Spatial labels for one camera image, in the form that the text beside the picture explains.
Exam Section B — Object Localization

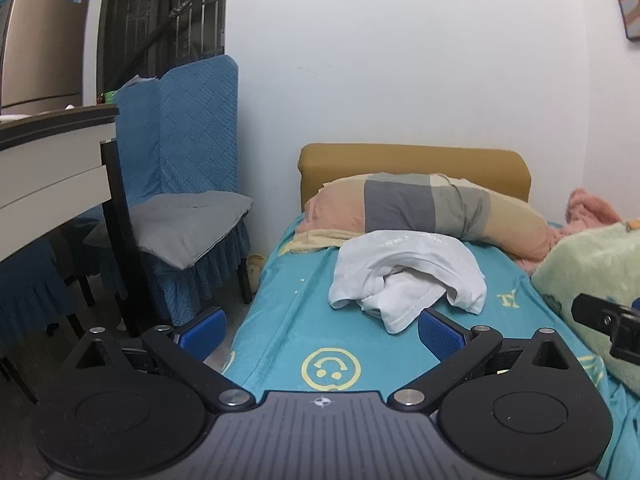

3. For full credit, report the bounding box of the white shirt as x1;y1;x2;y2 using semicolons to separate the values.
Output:
327;230;488;335

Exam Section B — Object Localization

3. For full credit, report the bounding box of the grey seat cushion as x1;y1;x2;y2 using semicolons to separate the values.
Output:
82;192;255;268

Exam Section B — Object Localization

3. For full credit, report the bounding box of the pink fluffy garment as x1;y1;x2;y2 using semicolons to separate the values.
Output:
510;188;626;276

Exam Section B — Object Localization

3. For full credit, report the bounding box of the white table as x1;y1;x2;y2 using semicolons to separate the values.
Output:
0;104;121;263

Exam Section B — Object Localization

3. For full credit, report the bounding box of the beige plush slipper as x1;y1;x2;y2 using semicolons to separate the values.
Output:
245;254;265;293

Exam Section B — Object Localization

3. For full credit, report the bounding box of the patchwork pillow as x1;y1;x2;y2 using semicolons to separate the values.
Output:
295;172;556;263

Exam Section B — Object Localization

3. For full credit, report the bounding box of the mustard yellow headboard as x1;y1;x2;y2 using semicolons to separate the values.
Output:
298;143;532;216

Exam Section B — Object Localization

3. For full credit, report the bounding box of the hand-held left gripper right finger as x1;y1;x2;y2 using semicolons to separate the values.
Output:
389;309;576;413

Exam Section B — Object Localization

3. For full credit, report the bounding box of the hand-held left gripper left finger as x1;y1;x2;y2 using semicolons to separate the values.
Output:
75;308;256;413

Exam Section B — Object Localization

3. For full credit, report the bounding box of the blue covered chair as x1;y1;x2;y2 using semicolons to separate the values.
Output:
114;76;163;206

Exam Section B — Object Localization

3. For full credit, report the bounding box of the blue chair cushion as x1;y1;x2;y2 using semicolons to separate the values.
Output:
125;55;253;328

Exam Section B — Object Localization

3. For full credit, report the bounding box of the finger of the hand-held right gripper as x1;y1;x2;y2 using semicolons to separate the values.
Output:
571;293;640;362

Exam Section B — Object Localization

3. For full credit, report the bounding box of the green printed fleece blanket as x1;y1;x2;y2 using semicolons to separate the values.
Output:
531;217;640;396

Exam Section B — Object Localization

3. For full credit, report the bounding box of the teal printed bed sheet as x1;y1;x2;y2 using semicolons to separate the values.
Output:
220;212;640;480

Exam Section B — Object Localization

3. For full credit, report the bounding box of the black chair frame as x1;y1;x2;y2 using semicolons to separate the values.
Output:
100;139;147;337

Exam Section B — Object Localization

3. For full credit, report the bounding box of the bronze refrigerator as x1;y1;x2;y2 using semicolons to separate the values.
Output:
0;0;92;116

